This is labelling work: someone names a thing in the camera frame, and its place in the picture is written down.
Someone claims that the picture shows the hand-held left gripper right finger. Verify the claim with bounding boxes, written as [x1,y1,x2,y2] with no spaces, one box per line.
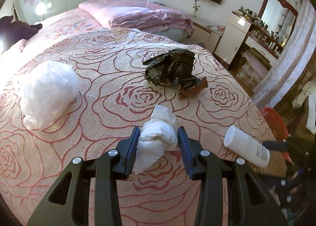
[178,126,288,226]

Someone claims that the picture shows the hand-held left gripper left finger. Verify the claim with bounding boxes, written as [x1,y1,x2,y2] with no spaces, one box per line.
[27,126,141,226]

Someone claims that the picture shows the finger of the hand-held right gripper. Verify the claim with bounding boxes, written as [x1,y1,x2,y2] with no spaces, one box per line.
[261,141,289,153]

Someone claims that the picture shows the red plastic basket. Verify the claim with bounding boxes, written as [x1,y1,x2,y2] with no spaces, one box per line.
[261,107,290,161]

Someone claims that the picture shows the white plastic bottle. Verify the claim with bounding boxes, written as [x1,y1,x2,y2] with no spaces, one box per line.
[224,125,271,168]

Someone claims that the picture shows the white tissue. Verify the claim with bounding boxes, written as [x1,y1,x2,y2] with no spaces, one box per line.
[133,104,179,175]

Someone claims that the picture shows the brown cloth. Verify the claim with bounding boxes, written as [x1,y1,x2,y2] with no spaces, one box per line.
[177,76,208,99]

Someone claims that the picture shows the white hanging garment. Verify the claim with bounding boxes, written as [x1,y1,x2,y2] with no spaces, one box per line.
[292,80,316,133]

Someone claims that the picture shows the rose pattern blanket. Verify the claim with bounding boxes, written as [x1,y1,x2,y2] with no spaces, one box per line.
[0,28,280,226]

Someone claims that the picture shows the stack of cardboard boxes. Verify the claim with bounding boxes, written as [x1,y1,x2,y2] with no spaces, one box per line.
[235,47,270,83]

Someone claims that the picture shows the pale lace curtain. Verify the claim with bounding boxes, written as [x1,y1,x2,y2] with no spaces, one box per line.
[251,0,316,111]

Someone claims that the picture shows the crumpled black plastic bag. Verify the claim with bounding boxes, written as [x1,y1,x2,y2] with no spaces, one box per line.
[143,48,196,89]

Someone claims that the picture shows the clear white plastic bag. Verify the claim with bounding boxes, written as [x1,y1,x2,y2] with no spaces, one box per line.
[18,60,80,130]

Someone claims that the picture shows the tall white cabinet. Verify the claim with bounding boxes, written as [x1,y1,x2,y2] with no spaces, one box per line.
[214,15,252,66]

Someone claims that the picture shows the white dressing table with mirror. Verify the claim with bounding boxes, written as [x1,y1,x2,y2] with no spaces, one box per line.
[237,6,285,54]

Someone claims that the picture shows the low white sideboard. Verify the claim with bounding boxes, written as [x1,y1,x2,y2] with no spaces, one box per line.
[193,22,226,54]

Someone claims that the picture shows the grey green mattress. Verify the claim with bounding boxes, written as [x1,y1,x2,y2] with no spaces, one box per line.
[153,29,190,43]

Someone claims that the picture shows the wooden framed mirror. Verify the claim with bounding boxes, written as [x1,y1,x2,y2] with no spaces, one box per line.
[257,0,299,45]

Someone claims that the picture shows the folded pink duvet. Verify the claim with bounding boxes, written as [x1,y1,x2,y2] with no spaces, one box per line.
[78,0,195,36]

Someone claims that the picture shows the artificial rose stem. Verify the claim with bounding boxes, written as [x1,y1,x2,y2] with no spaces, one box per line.
[192,0,201,18]

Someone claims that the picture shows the dark purple plush toy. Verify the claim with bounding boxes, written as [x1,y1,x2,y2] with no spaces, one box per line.
[0,15,43,54]

